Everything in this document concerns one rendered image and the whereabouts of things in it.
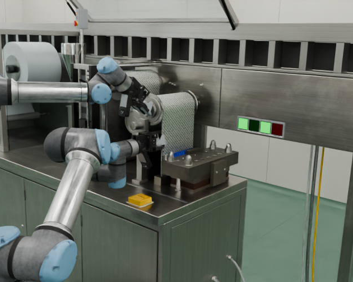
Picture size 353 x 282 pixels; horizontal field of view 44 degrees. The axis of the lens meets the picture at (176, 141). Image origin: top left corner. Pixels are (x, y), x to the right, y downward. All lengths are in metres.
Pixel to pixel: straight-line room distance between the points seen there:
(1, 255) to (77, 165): 0.34
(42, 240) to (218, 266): 1.16
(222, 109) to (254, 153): 2.73
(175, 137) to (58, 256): 1.06
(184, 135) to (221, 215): 0.42
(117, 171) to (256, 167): 3.22
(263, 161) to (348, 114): 3.01
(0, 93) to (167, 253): 0.89
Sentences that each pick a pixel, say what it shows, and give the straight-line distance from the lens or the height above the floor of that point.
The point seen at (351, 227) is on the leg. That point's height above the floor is 0.75.
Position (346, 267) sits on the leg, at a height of 0.55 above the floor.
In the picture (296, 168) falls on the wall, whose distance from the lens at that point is 4.69.
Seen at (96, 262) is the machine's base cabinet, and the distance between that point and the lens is 2.17.
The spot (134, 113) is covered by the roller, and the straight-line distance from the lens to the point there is 2.13.
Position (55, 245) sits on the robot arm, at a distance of 1.23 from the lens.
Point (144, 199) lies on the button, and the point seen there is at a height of 0.92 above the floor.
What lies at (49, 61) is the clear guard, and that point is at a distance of 2.84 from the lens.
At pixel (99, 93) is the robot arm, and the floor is 1.37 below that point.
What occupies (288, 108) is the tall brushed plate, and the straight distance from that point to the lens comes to 2.01.
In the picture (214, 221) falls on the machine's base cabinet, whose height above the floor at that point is 0.76.
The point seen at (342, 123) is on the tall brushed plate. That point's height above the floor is 1.25.
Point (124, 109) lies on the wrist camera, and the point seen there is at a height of 1.27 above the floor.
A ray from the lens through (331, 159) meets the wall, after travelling 4.52.
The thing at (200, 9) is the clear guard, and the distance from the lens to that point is 2.23.
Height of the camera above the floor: 1.58
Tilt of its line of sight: 13 degrees down
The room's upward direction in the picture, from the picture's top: 2 degrees clockwise
